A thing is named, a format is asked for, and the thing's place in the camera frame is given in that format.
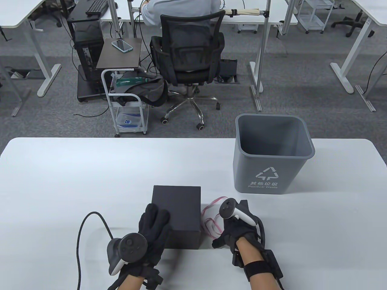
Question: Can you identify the person's right hand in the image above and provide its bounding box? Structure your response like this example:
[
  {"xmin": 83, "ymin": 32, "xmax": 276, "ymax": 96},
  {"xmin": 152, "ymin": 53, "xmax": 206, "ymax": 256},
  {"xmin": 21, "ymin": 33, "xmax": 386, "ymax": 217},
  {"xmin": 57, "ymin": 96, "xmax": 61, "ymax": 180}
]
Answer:
[{"xmin": 212, "ymin": 199, "xmax": 265, "ymax": 255}]

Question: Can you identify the person's left hand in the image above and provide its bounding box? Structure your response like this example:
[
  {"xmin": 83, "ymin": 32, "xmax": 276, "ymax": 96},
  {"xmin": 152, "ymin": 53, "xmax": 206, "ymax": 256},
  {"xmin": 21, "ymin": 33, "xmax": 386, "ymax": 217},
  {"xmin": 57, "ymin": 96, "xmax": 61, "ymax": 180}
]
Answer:
[{"xmin": 116, "ymin": 203, "xmax": 173, "ymax": 277}]

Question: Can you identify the pink and white plastic bag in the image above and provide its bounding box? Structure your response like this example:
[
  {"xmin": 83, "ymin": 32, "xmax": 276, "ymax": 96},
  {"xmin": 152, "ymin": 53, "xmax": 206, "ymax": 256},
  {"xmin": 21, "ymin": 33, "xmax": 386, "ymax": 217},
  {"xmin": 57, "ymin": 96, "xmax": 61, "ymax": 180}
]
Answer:
[{"xmin": 201, "ymin": 196, "xmax": 231, "ymax": 239}]

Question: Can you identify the black cardboard box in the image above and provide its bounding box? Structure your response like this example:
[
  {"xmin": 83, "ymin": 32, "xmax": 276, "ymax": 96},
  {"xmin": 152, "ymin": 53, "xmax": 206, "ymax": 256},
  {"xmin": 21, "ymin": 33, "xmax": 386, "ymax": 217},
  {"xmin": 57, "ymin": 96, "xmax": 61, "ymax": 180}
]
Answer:
[{"xmin": 151, "ymin": 185, "xmax": 202, "ymax": 250}]

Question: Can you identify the person's left forearm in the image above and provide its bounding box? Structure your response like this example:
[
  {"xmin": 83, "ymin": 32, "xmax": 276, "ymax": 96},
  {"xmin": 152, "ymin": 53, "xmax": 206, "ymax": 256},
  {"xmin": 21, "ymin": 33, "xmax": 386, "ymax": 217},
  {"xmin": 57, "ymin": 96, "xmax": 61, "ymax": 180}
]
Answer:
[{"xmin": 106, "ymin": 276, "xmax": 145, "ymax": 290}]

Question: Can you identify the person's right forearm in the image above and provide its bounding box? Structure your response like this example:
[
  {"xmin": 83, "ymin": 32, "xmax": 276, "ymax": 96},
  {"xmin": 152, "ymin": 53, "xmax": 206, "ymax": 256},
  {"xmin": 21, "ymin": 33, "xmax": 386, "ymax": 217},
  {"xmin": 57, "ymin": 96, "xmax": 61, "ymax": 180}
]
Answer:
[{"xmin": 236, "ymin": 237, "xmax": 274, "ymax": 290}]

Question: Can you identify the black and white right controller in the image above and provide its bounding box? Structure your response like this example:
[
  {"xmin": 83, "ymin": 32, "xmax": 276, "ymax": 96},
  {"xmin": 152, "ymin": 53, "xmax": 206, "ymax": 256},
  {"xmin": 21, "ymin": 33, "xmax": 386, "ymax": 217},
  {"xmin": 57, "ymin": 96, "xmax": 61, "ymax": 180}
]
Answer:
[{"xmin": 219, "ymin": 198, "xmax": 257, "ymax": 226}]

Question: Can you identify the black and white controller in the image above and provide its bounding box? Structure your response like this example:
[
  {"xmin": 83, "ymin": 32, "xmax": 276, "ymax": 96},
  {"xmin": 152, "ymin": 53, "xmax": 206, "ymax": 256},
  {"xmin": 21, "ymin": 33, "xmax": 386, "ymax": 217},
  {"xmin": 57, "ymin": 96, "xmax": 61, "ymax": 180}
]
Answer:
[
  {"xmin": 219, "ymin": 198, "xmax": 257, "ymax": 226},
  {"xmin": 107, "ymin": 233, "xmax": 148, "ymax": 276}
]

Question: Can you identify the black and white left controller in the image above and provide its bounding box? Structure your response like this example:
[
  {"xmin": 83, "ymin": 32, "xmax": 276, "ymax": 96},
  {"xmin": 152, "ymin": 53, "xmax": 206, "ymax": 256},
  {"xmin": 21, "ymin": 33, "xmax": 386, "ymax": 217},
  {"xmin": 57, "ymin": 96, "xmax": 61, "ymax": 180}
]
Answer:
[{"xmin": 107, "ymin": 233, "xmax": 148, "ymax": 276}]

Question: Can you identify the black right wrist module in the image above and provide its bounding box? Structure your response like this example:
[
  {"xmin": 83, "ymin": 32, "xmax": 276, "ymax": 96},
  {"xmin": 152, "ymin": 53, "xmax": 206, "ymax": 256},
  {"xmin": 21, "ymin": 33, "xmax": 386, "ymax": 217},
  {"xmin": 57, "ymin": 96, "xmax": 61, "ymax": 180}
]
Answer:
[{"xmin": 262, "ymin": 249, "xmax": 285, "ymax": 290}]

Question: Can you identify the black wrist module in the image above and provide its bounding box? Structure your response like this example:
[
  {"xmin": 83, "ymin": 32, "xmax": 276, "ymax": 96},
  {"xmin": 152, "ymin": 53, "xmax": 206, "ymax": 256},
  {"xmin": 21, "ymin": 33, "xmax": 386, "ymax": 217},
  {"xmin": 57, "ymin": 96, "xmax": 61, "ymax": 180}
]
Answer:
[
  {"xmin": 262, "ymin": 249, "xmax": 285, "ymax": 290},
  {"xmin": 141, "ymin": 266, "xmax": 162, "ymax": 290}
]

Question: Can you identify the black left wrist module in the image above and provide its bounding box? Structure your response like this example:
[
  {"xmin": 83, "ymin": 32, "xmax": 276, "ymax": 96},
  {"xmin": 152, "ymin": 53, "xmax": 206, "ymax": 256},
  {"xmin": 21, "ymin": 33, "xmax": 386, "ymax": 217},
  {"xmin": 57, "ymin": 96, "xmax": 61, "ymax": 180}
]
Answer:
[{"xmin": 141, "ymin": 266, "xmax": 162, "ymax": 290}]

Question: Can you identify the grey waste bin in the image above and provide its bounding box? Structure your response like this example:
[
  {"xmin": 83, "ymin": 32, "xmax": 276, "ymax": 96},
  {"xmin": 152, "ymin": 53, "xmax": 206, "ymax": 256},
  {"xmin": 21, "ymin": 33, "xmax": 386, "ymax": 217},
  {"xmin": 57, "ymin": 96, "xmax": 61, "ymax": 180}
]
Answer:
[{"xmin": 233, "ymin": 114, "xmax": 316, "ymax": 195}]

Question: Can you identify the clear plastic box blue label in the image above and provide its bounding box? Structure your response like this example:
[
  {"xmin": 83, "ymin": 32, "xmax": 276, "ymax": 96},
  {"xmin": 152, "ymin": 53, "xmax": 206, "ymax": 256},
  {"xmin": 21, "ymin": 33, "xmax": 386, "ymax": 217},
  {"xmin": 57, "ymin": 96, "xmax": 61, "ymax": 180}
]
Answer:
[{"xmin": 116, "ymin": 112, "xmax": 145, "ymax": 131}]

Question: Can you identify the white rolling cart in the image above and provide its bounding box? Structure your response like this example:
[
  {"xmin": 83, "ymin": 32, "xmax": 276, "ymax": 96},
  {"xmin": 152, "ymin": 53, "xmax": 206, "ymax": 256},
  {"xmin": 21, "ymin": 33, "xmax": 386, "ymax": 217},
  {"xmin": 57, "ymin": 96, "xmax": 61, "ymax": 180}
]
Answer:
[{"xmin": 101, "ymin": 68, "xmax": 150, "ymax": 137}]

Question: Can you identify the grey backpack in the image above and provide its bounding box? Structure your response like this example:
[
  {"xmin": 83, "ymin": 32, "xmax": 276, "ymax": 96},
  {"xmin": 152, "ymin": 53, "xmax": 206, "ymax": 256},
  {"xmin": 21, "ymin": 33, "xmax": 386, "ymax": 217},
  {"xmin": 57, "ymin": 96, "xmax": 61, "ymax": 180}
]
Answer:
[{"xmin": 110, "ymin": 71, "xmax": 168, "ymax": 107}]

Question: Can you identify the green bottle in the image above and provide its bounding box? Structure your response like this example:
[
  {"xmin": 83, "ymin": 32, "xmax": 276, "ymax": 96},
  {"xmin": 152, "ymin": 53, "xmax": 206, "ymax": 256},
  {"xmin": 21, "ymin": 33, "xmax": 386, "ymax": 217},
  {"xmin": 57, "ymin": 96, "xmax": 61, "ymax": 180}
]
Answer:
[{"xmin": 116, "ymin": 77, "xmax": 151, "ymax": 86}]

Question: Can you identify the black tower stand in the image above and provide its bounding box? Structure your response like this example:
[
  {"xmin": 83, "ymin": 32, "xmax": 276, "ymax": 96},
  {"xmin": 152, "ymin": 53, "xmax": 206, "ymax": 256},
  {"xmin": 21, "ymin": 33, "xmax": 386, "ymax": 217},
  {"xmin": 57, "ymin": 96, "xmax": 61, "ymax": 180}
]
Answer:
[{"xmin": 77, "ymin": 65, "xmax": 113, "ymax": 103}]

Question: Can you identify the dark side table top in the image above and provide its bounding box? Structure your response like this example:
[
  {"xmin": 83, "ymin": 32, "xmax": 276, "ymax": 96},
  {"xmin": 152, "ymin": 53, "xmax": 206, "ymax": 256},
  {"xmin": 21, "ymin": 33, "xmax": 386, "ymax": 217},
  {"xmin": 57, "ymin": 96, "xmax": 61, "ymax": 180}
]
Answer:
[{"xmin": 96, "ymin": 38, "xmax": 142, "ymax": 70}]

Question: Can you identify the black floor socket box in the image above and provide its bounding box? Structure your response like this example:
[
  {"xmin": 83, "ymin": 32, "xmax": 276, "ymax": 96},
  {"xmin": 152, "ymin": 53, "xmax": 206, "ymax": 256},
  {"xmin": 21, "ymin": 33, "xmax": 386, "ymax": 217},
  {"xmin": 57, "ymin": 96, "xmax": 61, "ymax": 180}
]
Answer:
[{"xmin": 215, "ymin": 59, "xmax": 241, "ymax": 84}]

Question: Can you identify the black mesh office chair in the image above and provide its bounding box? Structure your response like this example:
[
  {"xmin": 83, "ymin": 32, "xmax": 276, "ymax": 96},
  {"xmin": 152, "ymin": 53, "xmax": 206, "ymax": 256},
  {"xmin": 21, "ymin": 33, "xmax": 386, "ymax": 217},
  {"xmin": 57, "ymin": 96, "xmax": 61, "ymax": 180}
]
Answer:
[{"xmin": 150, "ymin": 11, "xmax": 226, "ymax": 131}]

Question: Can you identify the smartphone with light blue case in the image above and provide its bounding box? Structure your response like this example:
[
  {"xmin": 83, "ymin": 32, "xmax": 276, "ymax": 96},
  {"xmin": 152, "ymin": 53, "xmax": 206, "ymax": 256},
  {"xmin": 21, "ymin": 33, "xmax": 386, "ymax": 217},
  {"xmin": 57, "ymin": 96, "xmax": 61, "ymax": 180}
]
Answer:
[{"xmin": 112, "ymin": 40, "xmax": 134, "ymax": 53}]

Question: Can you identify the black computer tower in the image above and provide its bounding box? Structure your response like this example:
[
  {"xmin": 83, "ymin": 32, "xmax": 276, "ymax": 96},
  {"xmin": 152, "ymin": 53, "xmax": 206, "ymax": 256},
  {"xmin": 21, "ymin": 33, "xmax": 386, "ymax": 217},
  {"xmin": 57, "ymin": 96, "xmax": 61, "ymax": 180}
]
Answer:
[{"xmin": 67, "ymin": 18, "xmax": 105, "ymax": 82}]

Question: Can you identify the black keyboard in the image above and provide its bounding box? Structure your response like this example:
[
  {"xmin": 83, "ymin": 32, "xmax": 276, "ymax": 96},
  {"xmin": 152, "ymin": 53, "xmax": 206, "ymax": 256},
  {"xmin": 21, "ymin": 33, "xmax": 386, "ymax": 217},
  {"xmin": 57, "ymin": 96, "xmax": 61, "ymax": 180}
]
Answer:
[{"xmin": 85, "ymin": 0, "xmax": 113, "ymax": 17}]

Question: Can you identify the bundle of beige sticks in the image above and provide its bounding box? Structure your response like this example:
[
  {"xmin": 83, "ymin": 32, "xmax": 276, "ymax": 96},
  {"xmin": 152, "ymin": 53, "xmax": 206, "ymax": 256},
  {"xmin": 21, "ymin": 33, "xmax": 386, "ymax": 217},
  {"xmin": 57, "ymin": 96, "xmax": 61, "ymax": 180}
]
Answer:
[{"xmin": 225, "ymin": 8, "xmax": 261, "ymax": 17}]

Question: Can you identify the long white desk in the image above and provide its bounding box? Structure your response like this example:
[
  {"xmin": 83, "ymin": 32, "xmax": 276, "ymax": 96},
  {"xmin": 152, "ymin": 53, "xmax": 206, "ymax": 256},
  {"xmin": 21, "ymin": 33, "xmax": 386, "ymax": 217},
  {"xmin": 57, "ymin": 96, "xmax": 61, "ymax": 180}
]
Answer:
[{"xmin": 100, "ymin": 0, "xmax": 300, "ymax": 27}]

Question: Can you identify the white desk with curved edge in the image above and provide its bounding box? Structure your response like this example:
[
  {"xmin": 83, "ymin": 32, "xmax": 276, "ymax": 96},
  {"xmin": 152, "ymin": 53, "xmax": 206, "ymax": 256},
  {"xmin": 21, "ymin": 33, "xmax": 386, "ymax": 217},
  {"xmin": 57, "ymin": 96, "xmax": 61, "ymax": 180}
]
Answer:
[{"xmin": 0, "ymin": 0, "xmax": 63, "ymax": 98}]

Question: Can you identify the white desk with white legs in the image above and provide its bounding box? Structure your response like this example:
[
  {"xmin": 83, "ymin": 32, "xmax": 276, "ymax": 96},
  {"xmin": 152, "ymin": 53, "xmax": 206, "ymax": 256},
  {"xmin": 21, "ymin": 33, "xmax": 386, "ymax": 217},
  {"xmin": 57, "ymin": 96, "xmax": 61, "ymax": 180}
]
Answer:
[{"xmin": 330, "ymin": 0, "xmax": 387, "ymax": 95}]

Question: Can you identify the black chair base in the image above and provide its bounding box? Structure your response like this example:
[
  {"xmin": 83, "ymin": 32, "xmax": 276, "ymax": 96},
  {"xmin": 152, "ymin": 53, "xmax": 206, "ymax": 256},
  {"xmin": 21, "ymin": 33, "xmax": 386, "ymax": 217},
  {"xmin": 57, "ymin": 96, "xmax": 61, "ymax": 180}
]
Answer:
[{"xmin": 331, "ymin": 11, "xmax": 369, "ymax": 38}]

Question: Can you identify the black right wrist strap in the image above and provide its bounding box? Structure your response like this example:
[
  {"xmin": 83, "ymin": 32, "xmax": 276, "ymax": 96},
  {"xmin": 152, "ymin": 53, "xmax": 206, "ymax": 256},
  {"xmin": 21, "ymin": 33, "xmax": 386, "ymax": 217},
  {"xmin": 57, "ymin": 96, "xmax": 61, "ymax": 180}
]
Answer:
[{"xmin": 244, "ymin": 260, "xmax": 267, "ymax": 282}]

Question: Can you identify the black cable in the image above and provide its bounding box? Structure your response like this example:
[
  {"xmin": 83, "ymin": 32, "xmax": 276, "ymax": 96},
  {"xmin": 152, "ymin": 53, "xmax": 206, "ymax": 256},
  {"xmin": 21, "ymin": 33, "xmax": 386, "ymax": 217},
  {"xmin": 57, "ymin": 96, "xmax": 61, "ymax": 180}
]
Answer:
[{"xmin": 76, "ymin": 211, "xmax": 115, "ymax": 290}]

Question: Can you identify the aluminium frame post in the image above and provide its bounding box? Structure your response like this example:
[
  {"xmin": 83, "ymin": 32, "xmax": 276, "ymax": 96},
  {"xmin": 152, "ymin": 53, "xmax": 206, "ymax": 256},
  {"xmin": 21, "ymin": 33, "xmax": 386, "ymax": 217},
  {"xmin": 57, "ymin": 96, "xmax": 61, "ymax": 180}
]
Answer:
[{"xmin": 249, "ymin": 0, "xmax": 273, "ymax": 112}]

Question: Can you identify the white wire trolley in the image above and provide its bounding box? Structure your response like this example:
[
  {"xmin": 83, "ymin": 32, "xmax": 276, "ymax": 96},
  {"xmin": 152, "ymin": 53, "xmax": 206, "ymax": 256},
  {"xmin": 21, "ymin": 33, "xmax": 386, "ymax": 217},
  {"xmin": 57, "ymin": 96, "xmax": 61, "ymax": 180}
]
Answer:
[{"xmin": 298, "ymin": 0, "xmax": 335, "ymax": 34}]

